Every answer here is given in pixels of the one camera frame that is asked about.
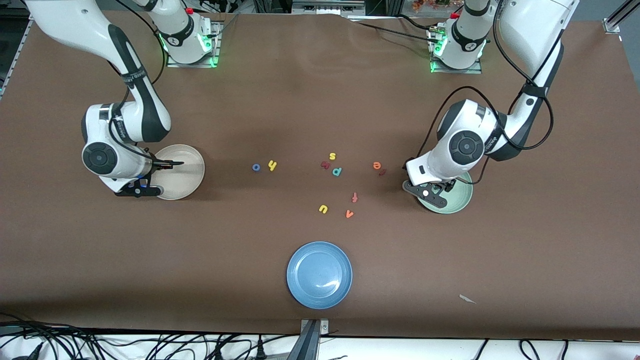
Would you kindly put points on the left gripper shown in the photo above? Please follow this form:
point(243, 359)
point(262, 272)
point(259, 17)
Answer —
point(448, 186)

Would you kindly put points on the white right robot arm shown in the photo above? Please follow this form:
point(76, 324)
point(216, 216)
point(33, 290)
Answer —
point(75, 20)

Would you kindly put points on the orange artificial flowers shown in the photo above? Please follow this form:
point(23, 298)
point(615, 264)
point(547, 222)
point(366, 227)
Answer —
point(435, 4)

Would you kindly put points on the white paper scrap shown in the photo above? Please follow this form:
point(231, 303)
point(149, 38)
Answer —
point(467, 299)

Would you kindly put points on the blue plate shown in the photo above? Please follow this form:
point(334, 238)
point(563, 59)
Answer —
point(319, 275)

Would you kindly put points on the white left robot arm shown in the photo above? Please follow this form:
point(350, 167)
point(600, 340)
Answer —
point(530, 30)

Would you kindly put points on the yellow foam letter u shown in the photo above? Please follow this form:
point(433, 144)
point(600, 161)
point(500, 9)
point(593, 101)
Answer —
point(320, 210)

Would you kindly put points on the aluminium frame profile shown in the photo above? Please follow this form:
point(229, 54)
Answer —
point(611, 25)

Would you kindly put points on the metal camera stand bracket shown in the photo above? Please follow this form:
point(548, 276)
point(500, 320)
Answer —
point(314, 332)

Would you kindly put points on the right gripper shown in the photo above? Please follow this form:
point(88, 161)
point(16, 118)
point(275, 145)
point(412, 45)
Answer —
point(161, 163)

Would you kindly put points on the yellow foam letter y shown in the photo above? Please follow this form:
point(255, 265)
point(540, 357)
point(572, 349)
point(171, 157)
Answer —
point(272, 165)

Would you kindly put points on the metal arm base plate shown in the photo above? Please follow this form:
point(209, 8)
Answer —
point(175, 64)
point(475, 70)

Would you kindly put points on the pale green plate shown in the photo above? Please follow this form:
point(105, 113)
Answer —
point(457, 200)

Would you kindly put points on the beige brown plate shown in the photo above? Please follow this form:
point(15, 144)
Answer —
point(187, 182)

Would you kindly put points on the brown paper table cover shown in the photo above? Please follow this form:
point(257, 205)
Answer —
point(320, 100)

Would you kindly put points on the grey power strip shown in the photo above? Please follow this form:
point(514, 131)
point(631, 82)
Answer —
point(325, 7)

